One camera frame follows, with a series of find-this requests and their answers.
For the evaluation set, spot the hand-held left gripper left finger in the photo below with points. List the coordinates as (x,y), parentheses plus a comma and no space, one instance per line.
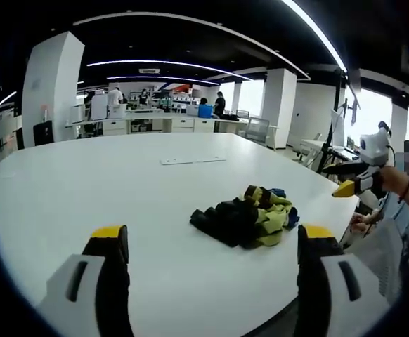
(85,281)

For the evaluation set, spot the black tripod stand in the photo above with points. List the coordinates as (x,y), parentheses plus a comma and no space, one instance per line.
(325,147)

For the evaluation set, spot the white computer monitor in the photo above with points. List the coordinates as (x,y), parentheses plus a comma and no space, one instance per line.
(338,128)

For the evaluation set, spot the black and yellow garment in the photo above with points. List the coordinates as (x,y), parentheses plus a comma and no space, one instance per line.
(246,221)

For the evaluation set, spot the white cabinet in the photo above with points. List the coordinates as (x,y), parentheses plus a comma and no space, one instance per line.
(99,106)

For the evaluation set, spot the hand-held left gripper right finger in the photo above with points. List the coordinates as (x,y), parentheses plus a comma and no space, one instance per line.
(327,281)

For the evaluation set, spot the black office chair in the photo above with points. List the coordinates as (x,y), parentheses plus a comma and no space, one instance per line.
(43,132)

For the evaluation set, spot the grey mesh office chair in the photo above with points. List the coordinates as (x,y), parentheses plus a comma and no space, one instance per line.
(259,129)

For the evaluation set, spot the white desk row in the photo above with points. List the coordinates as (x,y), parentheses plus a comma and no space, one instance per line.
(162,123)

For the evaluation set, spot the person's right hand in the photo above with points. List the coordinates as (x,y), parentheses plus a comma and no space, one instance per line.
(394,179)

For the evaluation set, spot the white mesh cloth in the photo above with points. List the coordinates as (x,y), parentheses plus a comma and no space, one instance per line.
(380,259)

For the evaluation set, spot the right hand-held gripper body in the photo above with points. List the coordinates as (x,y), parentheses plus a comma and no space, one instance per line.
(375,147)

